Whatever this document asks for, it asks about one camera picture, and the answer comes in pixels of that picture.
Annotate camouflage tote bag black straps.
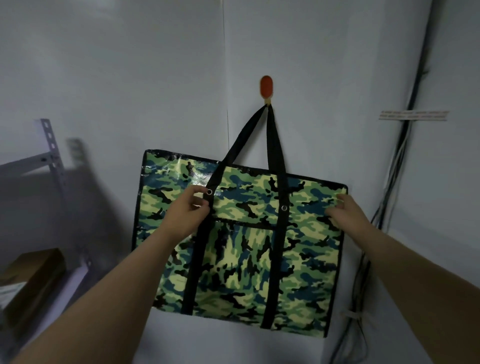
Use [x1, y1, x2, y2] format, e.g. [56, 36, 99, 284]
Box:
[131, 104, 349, 338]

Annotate person's right hand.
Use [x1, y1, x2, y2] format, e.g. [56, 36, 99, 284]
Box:
[325, 193, 374, 251]

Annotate bundle of black wall cables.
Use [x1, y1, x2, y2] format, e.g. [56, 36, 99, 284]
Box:
[330, 0, 436, 364]

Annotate person's right forearm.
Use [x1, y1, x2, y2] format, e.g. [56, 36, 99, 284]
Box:
[354, 225, 480, 364]

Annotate white label strip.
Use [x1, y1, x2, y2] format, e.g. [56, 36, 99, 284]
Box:
[379, 110, 451, 121]

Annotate orange wall hook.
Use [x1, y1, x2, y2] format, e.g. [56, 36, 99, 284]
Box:
[260, 75, 274, 105]

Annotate person's left hand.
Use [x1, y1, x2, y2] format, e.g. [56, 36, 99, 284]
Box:
[158, 185, 211, 243]

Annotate grey metal shelf rack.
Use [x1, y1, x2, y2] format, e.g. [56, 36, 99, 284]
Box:
[0, 118, 94, 353]

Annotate person's left forearm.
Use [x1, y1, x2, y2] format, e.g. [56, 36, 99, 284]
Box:
[11, 225, 188, 364]

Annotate brown cardboard box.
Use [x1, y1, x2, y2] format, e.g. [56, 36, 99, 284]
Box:
[0, 247, 67, 331]

